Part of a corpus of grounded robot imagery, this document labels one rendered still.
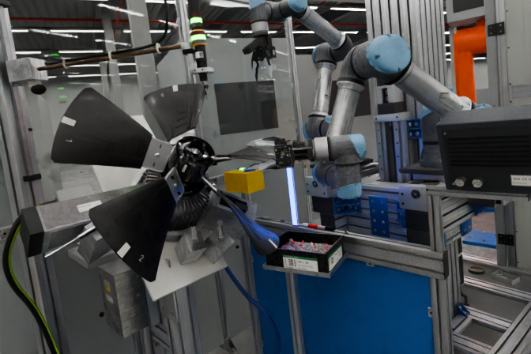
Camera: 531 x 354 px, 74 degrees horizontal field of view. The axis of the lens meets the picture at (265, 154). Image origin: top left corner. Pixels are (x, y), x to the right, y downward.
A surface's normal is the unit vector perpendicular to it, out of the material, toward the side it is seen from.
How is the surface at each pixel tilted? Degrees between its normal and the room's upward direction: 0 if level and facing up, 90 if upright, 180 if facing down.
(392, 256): 90
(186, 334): 90
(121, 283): 90
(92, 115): 76
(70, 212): 50
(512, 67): 90
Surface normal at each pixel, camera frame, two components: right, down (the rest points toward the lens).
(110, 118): 0.33, -0.16
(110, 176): 0.46, -0.64
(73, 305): 0.70, 0.00
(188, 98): -0.10, -0.63
